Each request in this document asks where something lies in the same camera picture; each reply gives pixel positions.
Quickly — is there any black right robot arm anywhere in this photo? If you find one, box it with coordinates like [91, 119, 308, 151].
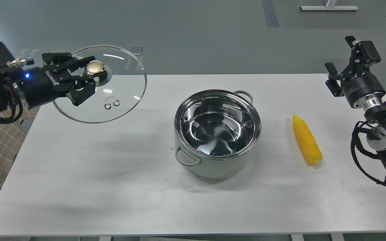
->
[325, 36, 386, 186]

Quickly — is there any white table base bar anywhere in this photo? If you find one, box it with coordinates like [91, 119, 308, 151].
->
[300, 6, 359, 12]

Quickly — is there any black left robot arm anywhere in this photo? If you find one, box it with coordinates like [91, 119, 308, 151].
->
[0, 42, 110, 125]

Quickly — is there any stainless steel pot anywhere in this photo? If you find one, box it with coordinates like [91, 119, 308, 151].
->
[174, 89, 261, 179]

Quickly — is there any glass pot lid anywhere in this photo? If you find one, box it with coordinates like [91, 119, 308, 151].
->
[53, 45, 147, 124]

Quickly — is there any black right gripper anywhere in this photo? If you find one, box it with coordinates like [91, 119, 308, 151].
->
[325, 36, 386, 108]

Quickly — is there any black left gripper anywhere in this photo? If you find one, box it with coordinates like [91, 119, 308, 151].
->
[14, 53, 108, 109]

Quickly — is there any yellow corn cob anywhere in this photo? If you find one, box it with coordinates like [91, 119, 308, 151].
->
[292, 114, 323, 165]

